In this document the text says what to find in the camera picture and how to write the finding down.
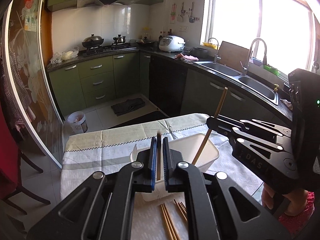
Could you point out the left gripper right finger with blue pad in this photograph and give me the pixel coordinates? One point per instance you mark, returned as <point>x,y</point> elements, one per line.
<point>168,164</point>

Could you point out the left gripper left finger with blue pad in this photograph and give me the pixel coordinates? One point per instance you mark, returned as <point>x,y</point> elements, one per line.
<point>152,163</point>

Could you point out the dark-tipped wooden chopstick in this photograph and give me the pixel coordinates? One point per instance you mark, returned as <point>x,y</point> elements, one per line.
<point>186,220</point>
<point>159,145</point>
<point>182,209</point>

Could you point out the clear plastic spoon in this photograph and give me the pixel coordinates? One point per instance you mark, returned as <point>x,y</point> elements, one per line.
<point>133,154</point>

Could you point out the light wooden chopstick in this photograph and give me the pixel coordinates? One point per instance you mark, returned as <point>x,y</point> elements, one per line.
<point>172,224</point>
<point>206,137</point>
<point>167,223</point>

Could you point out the dark floor mat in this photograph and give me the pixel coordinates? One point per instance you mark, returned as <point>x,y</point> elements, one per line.
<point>128,106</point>

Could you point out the dark lower cabinets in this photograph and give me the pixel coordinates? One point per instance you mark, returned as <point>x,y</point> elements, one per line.
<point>178,88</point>

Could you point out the patterned light tablecloth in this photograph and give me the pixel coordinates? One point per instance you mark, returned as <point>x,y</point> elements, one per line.
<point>109,150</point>

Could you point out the pink right sleeve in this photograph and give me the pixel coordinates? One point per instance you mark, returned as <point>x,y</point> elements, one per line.
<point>295,224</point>

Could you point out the white trash bin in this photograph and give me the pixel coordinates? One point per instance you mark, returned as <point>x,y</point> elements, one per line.
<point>77,121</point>

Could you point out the pink cloth on counter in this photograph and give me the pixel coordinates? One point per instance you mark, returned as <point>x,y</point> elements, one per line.
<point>186,58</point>

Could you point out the green sponge holder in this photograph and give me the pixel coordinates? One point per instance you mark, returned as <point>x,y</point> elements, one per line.
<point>271,69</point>

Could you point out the double stainless sink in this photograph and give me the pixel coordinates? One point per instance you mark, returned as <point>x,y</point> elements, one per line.
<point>245,80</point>

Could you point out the dark pot by sink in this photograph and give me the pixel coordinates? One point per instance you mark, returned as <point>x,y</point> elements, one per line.
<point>199,53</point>

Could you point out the white rice cooker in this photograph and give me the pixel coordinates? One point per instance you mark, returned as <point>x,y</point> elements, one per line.
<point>171,44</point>

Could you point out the small chrome faucet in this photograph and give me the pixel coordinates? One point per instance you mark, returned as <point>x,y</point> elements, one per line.
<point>216,51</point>

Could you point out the green lower cabinets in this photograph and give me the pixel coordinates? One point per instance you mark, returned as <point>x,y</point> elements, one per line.
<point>88,83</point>

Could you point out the black frying pan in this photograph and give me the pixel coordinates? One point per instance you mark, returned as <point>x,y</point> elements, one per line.
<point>145,42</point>

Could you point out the tall chrome faucet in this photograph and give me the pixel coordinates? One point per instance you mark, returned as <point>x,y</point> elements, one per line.
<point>245,66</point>

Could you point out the gas stove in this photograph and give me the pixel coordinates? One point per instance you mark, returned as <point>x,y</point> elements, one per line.
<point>105,49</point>

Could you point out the yellow sponge basket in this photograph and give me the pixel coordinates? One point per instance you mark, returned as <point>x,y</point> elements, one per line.
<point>210,45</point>

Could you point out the wooden cutting board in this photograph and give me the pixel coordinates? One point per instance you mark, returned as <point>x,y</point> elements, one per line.
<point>232,55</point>

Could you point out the small steel pot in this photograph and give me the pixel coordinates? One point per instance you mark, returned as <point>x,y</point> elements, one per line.
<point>120,39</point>

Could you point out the black wok with lid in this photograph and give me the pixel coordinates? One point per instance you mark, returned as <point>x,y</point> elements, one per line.
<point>92,41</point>

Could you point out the hanging ladle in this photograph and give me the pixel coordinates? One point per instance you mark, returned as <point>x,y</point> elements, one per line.
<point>191,17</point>

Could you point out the plastic bag with food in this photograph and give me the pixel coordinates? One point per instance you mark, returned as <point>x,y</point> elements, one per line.
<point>59,57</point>

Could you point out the red upholstered chair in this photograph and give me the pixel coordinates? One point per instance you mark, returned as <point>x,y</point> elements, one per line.
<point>11,180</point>

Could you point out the glass sliding door with flowers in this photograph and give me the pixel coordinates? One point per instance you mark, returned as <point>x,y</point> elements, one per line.
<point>26,76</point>

